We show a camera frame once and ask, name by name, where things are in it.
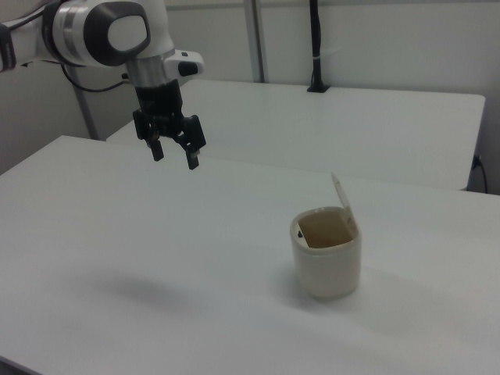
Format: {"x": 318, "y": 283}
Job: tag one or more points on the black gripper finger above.
{"x": 154, "y": 146}
{"x": 193, "y": 142}

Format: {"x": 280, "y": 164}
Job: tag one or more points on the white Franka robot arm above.
{"x": 97, "y": 31}

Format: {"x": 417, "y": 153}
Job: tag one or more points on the cream ceramic cup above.
{"x": 326, "y": 258}

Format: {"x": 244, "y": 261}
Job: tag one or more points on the white background table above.
{"x": 320, "y": 129}

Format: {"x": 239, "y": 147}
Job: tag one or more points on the white utensil in cup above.
{"x": 343, "y": 201}

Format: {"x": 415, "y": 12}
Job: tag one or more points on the black clamp pole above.
{"x": 317, "y": 43}

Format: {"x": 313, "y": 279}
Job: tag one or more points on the grey wall partition post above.
{"x": 256, "y": 39}

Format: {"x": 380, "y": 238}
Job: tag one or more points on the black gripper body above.
{"x": 160, "y": 101}

